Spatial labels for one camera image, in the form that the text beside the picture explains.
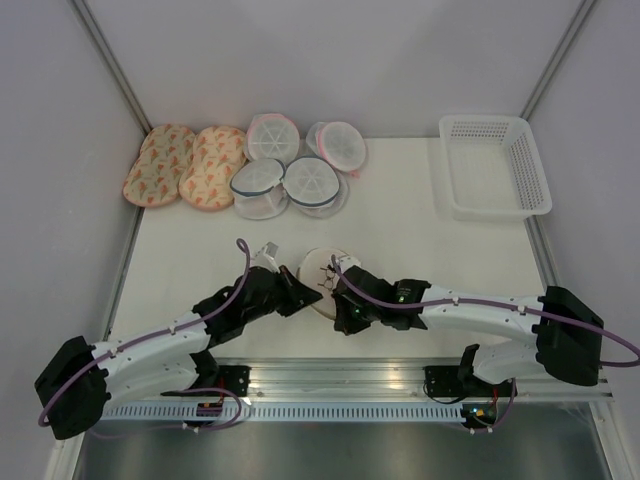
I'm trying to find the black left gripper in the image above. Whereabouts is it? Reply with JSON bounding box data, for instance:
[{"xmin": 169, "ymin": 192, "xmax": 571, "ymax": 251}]
[{"xmin": 243, "ymin": 264, "xmax": 322, "ymax": 323}]

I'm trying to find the beige trimmed round laundry bag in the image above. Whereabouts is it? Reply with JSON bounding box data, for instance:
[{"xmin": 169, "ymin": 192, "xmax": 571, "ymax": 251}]
[{"xmin": 296, "ymin": 247, "xmax": 349, "ymax": 320}]

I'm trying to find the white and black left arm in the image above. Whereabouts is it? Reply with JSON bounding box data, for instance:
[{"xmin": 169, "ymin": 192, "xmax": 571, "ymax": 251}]
[{"xmin": 34, "ymin": 266, "xmax": 323, "ymax": 440}]

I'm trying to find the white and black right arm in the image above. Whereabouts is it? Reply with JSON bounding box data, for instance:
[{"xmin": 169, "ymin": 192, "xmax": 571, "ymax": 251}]
[{"xmin": 332, "ymin": 265, "xmax": 604, "ymax": 395}]

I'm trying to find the blue trimmed laundry bag right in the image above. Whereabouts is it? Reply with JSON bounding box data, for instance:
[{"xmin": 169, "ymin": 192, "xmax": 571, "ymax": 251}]
[{"xmin": 282, "ymin": 157, "xmax": 350, "ymax": 219}]

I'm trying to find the white mesh laundry bag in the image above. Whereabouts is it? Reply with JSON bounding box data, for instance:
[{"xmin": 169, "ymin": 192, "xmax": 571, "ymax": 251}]
[{"xmin": 230, "ymin": 159, "xmax": 289, "ymax": 220}]

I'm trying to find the pink trimmed laundry bag right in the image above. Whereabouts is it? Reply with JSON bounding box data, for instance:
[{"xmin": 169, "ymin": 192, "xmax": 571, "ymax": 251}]
[{"xmin": 306, "ymin": 121, "xmax": 367, "ymax": 178}]

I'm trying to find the pink trimmed laundry bag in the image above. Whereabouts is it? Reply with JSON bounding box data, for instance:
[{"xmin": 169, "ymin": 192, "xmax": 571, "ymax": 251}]
[
  {"xmin": 244, "ymin": 113, "xmax": 300, "ymax": 165},
  {"xmin": 306, "ymin": 121, "xmax": 367, "ymax": 178}
]

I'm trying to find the pink trimmed laundry bag left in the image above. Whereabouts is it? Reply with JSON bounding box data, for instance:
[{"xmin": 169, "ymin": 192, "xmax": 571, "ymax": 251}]
[{"xmin": 244, "ymin": 113, "xmax": 300, "ymax": 165}]

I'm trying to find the floral peach bra pad right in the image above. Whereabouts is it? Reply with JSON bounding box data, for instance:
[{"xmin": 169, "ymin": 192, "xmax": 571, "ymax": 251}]
[{"xmin": 178, "ymin": 126, "xmax": 247, "ymax": 212}]

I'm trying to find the floral peach bra pad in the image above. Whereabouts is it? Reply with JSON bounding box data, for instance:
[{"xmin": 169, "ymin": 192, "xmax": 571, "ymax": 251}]
[
  {"xmin": 178, "ymin": 126, "xmax": 247, "ymax": 212},
  {"xmin": 122, "ymin": 124, "xmax": 195, "ymax": 208}
]

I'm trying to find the floral peach bra pad left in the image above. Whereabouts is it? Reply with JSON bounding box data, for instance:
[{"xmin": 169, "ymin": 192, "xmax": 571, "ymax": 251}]
[{"xmin": 122, "ymin": 124, "xmax": 195, "ymax": 208}]

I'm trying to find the white perforated plastic basket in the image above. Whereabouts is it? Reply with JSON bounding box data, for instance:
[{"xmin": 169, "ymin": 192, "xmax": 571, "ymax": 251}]
[{"xmin": 439, "ymin": 114, "xmax": 552, "ymax": 222}]

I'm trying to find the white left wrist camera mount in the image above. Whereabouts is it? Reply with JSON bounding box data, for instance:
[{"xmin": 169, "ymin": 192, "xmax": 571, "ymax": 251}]
[{"xmin": 251, "ymin": 242, "xmax": 280, "ymax": 273}]

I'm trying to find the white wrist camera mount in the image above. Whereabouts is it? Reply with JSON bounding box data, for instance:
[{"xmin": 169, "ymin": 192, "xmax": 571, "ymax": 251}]
[
  {"xmin": 331, "ymin": 254, "xmax": 362, "ymax": 273},
  {"xmin": 251, "ymin": 242, "xmax": 280, "ymax": 273}
]

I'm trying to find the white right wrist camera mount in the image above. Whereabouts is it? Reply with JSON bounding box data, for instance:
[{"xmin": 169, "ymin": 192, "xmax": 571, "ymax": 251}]
[{"xmin": 331, "ymin": 254, "xmax": 362, "ymax": 273}]

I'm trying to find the aluminium mounting rail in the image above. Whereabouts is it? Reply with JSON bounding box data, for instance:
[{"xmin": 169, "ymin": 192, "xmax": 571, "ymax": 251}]
[{"xmin": 99, "ymin": 357, "xmax": 614, "ymax": 401}]

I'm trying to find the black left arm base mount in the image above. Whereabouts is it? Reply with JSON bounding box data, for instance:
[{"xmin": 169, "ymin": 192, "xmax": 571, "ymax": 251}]
[{"xmin": 161, "ymin": 365, "xmax": 251, "ymax": 398}]

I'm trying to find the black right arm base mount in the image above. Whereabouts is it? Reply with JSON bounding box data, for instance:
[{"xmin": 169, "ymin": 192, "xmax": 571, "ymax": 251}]
[{"xmin": 423, "ymin": 365, "xmax": 476, "ymax": 405}]

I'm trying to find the white slotted cable duct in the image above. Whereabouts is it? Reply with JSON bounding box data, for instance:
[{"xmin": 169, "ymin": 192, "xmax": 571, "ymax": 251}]
[{"xmin": 103, "ymin": 400, "xmax": 464, "ymax": 423}]

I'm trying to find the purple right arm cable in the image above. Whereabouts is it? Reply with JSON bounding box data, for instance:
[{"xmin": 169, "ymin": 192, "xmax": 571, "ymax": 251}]
[{"xmin": 332, "ymin": 255, "xmax": 640, "ymax": 371}]

